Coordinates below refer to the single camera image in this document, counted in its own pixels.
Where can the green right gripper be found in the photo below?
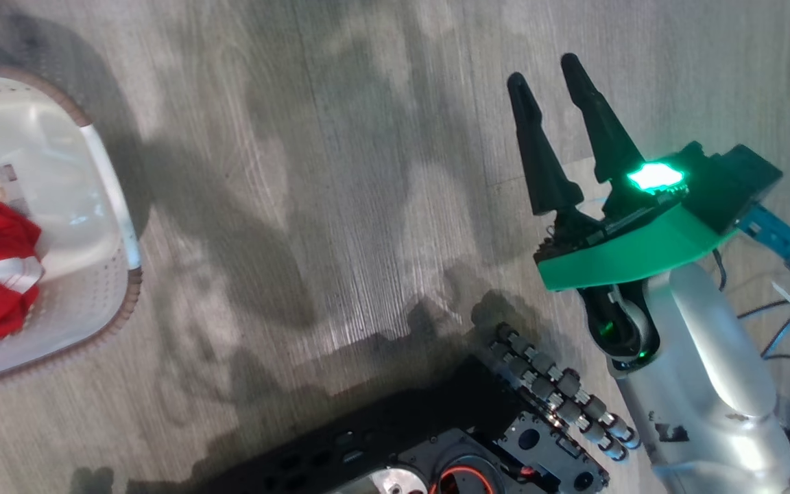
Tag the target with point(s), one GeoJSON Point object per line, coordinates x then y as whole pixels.
{"type": "Point", "coordinates": [628, 254]}

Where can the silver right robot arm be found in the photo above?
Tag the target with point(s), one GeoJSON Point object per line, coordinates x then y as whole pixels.
{"type": "Point", "coordinates": [703, 370]}

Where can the roller wheel of robot base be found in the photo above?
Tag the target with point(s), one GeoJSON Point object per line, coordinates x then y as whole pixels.
{"type": "Point", "coordinates": [559, 387]}

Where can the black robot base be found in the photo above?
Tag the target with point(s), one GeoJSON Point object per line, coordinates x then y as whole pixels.
{"type": "Point", "coordinates": [395, 432]}

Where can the white perforated laundry basket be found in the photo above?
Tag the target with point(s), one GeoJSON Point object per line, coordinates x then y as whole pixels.
{"type": "Point", "coordinates": [59, 158]}

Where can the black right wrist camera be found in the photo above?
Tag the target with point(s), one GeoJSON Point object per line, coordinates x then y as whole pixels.
{"type": "Point", "coordinates": [738, 182]}

